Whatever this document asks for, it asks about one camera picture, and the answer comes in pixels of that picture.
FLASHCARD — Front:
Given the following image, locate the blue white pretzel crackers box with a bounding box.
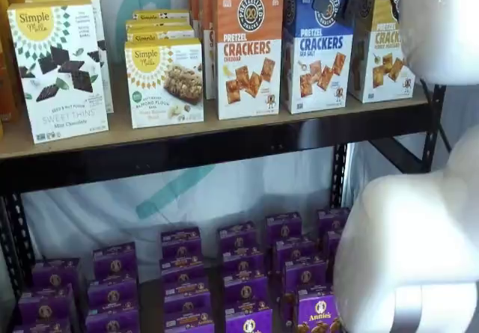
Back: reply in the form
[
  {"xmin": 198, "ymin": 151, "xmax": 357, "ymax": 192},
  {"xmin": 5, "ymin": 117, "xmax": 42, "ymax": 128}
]
[{"xmin": 282, "ymin": 0, "xmax": 355, "ymax": 115}]

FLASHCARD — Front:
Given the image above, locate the yellow white pretzel crackers box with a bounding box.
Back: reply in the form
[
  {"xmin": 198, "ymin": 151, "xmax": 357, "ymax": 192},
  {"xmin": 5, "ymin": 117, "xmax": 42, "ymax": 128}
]
[{"xmin": 347, "ymin": 0, "xmax": 417, "ymax": 105}]

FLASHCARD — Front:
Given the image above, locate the Simple Mills almond bars box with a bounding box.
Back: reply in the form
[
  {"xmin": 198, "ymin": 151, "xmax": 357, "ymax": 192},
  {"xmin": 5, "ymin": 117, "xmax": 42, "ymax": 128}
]
[
  {"xmin": 132, "ymin": 9, "xmax": 191, "ymax": 23},
  {"xmin": 126, "ymin": 19, "xmax": 192, "ymax": 29},
  {"xmin": 123, "ymin": 37, "xmax": 205, "ymax": 130},
  {"xmin": 126, "ymin": 25, "xmax": 196, "ymax": 45}
]

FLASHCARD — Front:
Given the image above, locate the purple Annie's snack box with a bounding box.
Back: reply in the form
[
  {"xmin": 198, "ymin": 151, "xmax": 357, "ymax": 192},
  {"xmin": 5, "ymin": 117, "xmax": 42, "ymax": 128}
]
[
  {"xmin": 31, "ymin": 257, "xmax": 82, "ymax": 293},
  {"xmin": 223, "ymin": 272, "xmax": 269, "ymax": 308},
  {"xmin": 159, "ymin": 257, "xmax": 206, "ymax": 286},
  {"xmin": 280, "ymin": 286, "xmax": 342, "ymax": 333},
  {"xmin": 317, "ymin": 208, "xmax": 352, "ymax": 233},
  {"xmin": 225, "ymin": 305, "xmax": 275, "ymax": 333},
  {"xmin": 17, "ymin": 284, "xmax": 76, "ymax": 326},
  {"xmin": 217, "ymin": 222, "xmax": 259, "ymax": 254},
  {"xmin": 92, "ymin": 241, "xmax": 138, "ymax": 282},
  {"xmin": 12, "ymin": 317, "xmax": 73, "ymax": 333},
  {"xmin": 221, "ymin": 248, "xmax": 265, "ymax": 278},
  {"xmin": 162, "ymin": 277, "xmax": 212, "ymax": 314},
  {"xmin": 272, "ymin": 237, "xmax": 316, "ymax": 270},
  {"xmin": 160, "ymin": 227, "xmax": 202, "ymax": 261},
  {"xmin": 85, "ymin": 308, "xmax": 142, "ymax": 333},
  {"xmin": 265, "ymin": 213, "xmax": 304, "ymax": 242},
  {"xmin": 164, "ymin": 308, "xmax": 216, "ymax": 333},
  {"xmin": 281, "ymin": 257, "xmax": 329, "ymax": 293},
  {"xmin": 323, "ymin": 229, "xmax": 344, "ymax": 255},
  {"xmin": 86, "ymin": 278, "xmax": 140, "ymax": 314}
]

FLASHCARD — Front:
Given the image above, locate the tan wooden shelf board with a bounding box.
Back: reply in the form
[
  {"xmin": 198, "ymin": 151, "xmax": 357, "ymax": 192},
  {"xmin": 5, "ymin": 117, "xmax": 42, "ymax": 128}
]
[{"xmin": 0, "ymin": 63, "xmax": 431, "ymax": 161}]

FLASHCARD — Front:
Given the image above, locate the black metal wood shelf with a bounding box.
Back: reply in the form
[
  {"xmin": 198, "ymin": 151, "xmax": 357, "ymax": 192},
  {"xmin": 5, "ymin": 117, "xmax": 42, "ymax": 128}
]
[{"xmin": 22, "ymin": 0, "xmax": 479, "ymax": 274}]

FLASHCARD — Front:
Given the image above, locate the orange yellow box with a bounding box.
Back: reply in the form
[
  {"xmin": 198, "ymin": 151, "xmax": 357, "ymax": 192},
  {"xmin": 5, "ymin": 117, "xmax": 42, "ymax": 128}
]
[{"xmin": 0, "ymin": 0, "xmax": 24, "ymax": 139}]

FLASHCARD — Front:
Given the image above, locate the black metal shelf frame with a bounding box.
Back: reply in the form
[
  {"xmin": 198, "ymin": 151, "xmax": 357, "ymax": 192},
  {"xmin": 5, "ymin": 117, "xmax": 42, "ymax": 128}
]
[{"xmin": 0, "ymin": 82, "xmax": 447, "ymax": 333}]

